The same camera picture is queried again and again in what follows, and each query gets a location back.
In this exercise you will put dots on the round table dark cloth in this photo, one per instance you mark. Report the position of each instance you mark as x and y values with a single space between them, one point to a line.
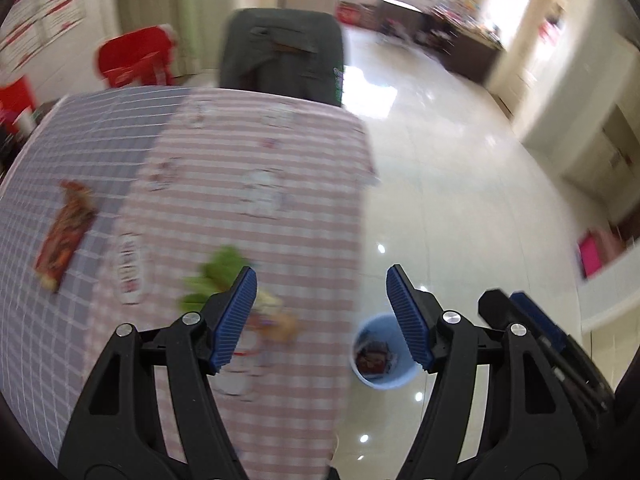
405 14

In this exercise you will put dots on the dark wooden desk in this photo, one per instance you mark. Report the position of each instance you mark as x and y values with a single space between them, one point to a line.
471 56

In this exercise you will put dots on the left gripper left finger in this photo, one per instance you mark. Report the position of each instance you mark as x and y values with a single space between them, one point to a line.
147 410

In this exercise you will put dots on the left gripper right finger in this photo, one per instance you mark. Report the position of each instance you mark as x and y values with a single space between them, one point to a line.
529 429

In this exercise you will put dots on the checkered pink grey tablecloth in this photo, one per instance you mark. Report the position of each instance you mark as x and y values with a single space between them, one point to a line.
176 173

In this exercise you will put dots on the red printed flyer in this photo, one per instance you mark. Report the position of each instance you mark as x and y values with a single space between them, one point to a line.
68 229

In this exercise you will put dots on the red covered chair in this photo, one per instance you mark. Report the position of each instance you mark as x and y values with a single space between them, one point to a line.
142 57

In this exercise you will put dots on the blue plastic trash bucket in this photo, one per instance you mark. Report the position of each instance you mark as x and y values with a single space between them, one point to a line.
380 357

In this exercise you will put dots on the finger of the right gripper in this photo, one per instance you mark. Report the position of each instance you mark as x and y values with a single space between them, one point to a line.
529 313
496 309

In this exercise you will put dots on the chair with grey jacket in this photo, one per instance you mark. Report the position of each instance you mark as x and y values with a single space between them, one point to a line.
286 52

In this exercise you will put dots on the pink stool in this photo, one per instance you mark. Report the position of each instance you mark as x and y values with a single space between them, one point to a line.
597 248

